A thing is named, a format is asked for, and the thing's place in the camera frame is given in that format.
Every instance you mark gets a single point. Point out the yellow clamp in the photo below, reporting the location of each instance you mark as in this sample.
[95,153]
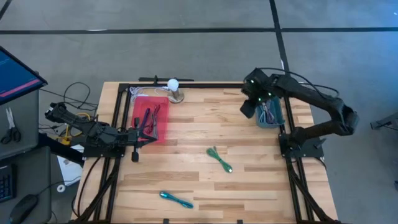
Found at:
[66,137]

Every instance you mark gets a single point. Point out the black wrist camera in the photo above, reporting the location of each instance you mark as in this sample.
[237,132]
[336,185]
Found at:
[135,156]
[248,109]

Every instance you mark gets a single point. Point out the grey-teal plastic bin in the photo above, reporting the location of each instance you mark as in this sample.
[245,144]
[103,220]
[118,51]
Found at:
[280,118]

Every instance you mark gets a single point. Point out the black computer mouse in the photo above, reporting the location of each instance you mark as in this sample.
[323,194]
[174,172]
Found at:
[23,208]

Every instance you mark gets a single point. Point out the grey desk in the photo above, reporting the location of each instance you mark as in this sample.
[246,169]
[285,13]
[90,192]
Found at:
[28,124]

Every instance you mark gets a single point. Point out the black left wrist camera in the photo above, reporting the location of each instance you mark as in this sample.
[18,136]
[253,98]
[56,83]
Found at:
[135,156]

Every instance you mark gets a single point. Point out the white paper sheet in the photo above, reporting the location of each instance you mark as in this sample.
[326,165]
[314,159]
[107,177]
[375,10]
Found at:
[71,169]

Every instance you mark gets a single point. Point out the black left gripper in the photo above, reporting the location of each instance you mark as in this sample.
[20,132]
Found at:
[129,137]

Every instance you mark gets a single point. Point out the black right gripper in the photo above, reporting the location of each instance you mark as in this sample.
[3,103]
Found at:
[258,85]

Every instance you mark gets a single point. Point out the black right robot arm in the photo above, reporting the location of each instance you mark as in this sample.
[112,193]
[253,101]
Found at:
[326,102]

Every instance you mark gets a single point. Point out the red translucent plastic bin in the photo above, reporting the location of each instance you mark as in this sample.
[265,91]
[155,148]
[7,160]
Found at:
[138,105]

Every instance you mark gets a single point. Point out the black aluminium table frame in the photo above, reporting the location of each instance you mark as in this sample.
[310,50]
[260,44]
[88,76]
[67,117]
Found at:
[124,86]

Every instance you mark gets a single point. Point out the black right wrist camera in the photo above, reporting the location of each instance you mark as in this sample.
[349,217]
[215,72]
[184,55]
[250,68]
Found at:
[248,109]

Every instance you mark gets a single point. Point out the table lamp with white bulb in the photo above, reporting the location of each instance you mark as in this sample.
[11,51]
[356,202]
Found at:
[174,90]

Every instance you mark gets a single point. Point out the black keyboard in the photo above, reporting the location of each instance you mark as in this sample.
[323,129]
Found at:
[4,183]

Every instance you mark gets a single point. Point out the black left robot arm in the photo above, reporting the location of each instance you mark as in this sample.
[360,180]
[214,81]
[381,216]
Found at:
[81,124]

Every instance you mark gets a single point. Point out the computer monitor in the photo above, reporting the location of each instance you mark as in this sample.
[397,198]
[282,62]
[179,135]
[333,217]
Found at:
[15,74]

